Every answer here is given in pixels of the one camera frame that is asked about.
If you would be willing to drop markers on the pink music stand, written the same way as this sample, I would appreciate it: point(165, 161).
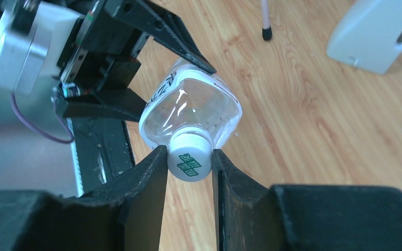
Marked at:
point(266, 25)

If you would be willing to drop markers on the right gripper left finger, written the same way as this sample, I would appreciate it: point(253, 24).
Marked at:
point(123, 214)

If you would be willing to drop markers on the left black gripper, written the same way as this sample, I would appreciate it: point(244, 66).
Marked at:
point(102, 54)

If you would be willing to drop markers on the beige metronome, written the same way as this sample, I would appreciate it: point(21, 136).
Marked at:
point(369, 36)

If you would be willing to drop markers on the white green label bottle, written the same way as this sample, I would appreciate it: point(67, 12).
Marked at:
point(188, 96)

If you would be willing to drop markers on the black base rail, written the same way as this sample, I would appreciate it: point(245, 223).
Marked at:
point(100, 152)

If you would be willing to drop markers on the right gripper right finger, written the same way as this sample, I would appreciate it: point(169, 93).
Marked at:
point(249, 216)

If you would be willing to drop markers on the small white bottle cap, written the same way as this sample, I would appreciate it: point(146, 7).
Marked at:
point(189, 157)

